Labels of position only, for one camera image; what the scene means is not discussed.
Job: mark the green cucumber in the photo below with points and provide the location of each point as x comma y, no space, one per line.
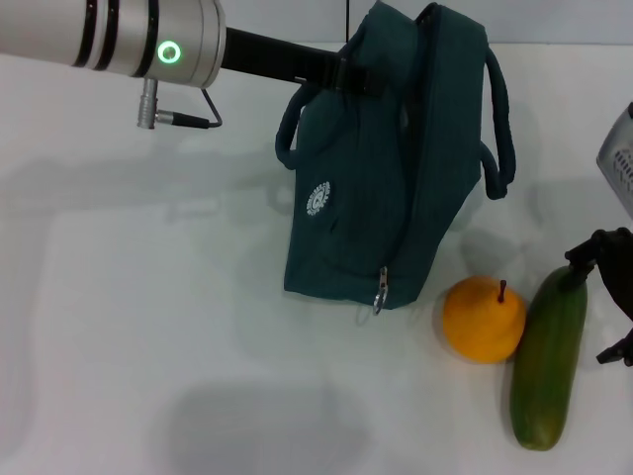
549,366

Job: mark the orange pear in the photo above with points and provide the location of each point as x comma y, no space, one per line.
482,324

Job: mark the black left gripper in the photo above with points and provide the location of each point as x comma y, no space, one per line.
282,62

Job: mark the grey perforated wrist camera mount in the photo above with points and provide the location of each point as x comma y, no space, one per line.
620,158

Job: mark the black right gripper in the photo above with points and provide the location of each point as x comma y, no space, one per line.
618,267

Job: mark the teal fabric lunch bag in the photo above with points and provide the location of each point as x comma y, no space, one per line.
435,173

